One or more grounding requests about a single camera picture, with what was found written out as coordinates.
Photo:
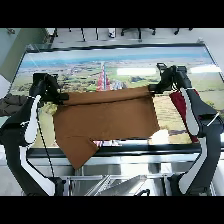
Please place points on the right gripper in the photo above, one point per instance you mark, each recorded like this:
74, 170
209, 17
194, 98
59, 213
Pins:
157, 87

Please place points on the red garment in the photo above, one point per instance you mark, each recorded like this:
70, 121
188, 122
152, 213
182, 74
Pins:
178, 103

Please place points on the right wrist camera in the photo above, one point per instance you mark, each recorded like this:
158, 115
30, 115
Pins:
166, 67

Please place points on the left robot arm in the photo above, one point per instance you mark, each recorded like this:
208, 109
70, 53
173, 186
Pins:
20, 133

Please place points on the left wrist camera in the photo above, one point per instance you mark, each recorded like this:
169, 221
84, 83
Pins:
43, 77

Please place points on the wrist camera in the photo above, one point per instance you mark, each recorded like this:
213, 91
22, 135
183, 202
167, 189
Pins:
166, 67
43, 77

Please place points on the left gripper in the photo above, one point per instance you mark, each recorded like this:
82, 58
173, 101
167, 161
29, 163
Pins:
59, 97

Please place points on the brown T-shirt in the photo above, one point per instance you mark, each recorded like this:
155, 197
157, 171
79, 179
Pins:
106, 116

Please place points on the silver frame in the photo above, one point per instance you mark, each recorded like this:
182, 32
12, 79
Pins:
126, 166

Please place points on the dark brown garment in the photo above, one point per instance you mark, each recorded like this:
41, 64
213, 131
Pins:
11, 104

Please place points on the black office chair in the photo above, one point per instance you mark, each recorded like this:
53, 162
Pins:
138, 31

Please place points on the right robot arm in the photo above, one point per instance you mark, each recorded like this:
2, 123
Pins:
200, 116

